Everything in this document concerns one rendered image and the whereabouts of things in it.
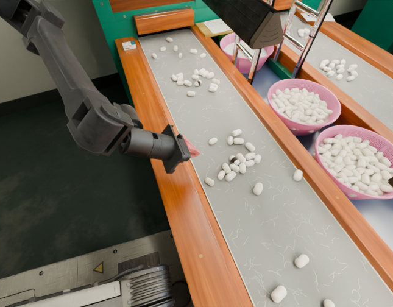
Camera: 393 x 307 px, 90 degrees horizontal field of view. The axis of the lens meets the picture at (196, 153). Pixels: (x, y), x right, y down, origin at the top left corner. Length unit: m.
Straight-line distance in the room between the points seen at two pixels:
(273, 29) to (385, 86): 0.77
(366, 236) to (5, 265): 1.67
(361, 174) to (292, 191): 0.25
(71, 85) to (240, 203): 0.48
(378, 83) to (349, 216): 0.71
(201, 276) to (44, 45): 0.59
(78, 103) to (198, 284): 0.43
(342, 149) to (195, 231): 0.58
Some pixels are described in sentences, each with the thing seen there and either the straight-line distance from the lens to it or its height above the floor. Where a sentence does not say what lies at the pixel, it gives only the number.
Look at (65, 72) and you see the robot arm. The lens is 0.46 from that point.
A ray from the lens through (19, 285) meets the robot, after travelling 1.00.
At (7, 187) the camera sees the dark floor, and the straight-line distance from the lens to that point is 1.93.
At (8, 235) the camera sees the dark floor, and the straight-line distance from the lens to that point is 1.74.
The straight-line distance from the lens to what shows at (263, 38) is 0.52.
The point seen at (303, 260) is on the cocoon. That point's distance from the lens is 0.58.
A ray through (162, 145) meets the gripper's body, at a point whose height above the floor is 0.95.
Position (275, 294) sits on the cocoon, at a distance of 0.55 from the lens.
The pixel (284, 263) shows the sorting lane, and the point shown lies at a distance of 0.58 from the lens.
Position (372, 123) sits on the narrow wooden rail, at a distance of 0.94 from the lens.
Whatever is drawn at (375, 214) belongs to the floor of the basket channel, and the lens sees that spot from 0.84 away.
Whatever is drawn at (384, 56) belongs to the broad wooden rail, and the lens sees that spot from 1.37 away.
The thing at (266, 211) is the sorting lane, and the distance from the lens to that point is 0.60.
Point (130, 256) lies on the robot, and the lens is 0.84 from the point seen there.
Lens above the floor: 1.28
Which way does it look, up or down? 56 degrees down
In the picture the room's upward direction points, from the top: straight up
